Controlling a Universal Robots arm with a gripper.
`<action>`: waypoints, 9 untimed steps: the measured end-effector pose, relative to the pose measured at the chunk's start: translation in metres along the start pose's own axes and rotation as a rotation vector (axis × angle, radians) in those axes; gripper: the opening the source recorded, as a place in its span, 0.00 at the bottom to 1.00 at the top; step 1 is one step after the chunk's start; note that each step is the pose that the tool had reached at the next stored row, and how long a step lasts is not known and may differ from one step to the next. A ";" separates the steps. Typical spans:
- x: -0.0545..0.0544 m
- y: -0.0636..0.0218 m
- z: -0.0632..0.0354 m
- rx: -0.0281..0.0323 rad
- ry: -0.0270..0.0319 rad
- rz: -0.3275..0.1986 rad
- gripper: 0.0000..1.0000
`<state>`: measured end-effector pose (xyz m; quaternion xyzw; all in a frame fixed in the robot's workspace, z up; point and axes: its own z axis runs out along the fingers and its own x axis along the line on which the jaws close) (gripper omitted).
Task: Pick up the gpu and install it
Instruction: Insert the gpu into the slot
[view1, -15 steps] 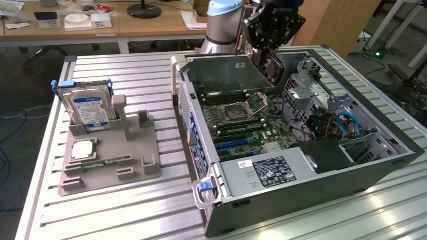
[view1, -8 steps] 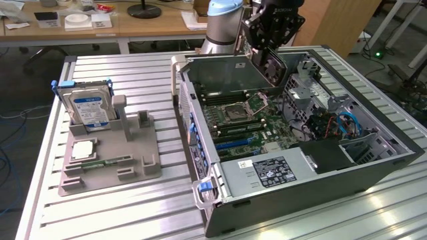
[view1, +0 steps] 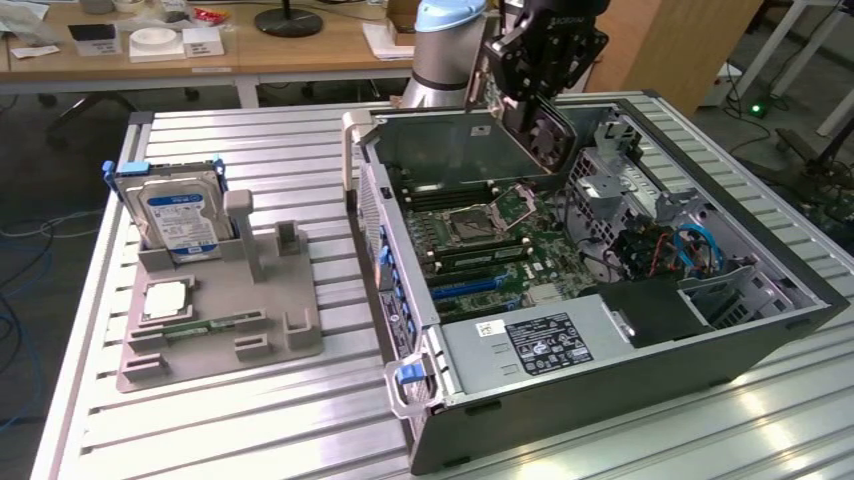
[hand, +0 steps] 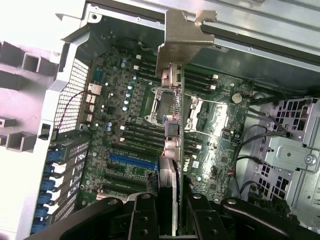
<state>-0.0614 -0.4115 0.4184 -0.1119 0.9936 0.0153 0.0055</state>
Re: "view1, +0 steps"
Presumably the white box with black top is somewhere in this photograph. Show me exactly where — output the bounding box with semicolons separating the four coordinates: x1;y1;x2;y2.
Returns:
68;23;124;57

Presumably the grey parts rack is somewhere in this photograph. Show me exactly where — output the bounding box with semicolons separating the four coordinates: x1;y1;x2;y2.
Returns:
115;189;326;395

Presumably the CPU socket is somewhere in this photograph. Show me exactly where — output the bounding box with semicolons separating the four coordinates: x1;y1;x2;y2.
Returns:
444;202;500;247

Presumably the white box with red button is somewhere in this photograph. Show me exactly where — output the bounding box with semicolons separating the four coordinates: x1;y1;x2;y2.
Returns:
709;63;743;109

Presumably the white round container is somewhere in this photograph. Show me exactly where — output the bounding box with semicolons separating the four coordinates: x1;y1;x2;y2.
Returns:
127;27;187;64

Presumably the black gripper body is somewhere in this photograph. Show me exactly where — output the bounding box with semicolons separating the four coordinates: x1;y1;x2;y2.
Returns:
512;0;609;96

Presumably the wooden desk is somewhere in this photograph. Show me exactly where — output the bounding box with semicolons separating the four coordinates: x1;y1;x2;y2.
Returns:
0;0;602;109

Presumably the black floor stand base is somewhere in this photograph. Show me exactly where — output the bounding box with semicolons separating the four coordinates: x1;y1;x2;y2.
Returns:
773;127;854;211

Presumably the white labelled box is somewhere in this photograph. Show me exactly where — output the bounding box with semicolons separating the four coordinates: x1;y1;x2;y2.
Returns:
180;25;224;58

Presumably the white table frame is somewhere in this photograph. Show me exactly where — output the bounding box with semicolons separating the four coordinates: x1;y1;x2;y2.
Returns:
733;0;854;137

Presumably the wooden cabinet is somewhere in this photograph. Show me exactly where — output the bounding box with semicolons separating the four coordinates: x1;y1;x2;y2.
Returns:
586;0;767;115

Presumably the green RAM stick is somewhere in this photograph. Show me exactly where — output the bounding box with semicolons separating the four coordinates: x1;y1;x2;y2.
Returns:
436;243;530;269
162;313;263;342

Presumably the green circuit board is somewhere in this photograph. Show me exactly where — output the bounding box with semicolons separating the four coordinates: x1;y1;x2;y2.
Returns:
799;192;854;226

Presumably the hard disk in blue carrier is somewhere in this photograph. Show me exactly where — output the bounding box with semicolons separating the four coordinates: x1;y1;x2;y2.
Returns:
99;157;230;265

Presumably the metal disk bay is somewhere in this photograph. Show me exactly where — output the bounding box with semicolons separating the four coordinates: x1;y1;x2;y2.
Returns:
677;263;799;332

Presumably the open dark PC case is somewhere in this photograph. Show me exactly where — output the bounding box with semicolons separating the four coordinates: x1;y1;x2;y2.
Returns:
339;97;853;476

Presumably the grey power supply unit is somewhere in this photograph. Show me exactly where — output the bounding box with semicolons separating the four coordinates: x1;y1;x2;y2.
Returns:
436;293;634;397

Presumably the metal socket cover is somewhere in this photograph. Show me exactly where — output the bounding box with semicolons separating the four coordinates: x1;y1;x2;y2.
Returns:
490;183;540;222

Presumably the silver chipset heat sink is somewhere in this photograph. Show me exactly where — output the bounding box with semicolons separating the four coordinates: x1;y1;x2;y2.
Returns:
530;285;570;306

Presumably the metal drive cage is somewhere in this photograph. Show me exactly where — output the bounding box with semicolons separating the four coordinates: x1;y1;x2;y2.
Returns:
565;144;679;254

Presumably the blue expansion slot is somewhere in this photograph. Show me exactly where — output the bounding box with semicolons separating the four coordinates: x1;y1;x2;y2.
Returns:
431;284;506;304
427;276;500;296

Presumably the blue disk wire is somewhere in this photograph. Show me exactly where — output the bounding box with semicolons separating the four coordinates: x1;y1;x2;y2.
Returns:
671;223;727;280

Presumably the black office chair base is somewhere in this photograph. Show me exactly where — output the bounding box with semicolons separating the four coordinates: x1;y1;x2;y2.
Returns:
36;87;202;149

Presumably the green motherboard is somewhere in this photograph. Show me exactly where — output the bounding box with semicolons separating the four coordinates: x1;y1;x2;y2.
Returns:
392;169;606;327

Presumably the white paper stack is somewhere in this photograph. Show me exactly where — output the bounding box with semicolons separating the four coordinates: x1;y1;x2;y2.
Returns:
362;22;419;62

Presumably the white paper pile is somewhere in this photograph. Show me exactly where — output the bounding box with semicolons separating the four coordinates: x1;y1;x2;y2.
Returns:
0;4;49;39

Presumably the black wire connector bundle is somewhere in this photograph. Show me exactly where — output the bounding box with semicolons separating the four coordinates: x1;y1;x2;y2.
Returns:
607;225;661;280

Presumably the silver CPU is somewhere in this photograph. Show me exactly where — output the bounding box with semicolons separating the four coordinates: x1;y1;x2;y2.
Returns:
143;282;188;319

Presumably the graphics card with fan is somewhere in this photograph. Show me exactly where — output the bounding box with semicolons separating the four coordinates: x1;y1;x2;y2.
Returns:
464;43;581;176

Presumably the cardboard box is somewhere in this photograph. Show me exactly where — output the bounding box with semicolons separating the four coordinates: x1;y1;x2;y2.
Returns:
384;0;420;35

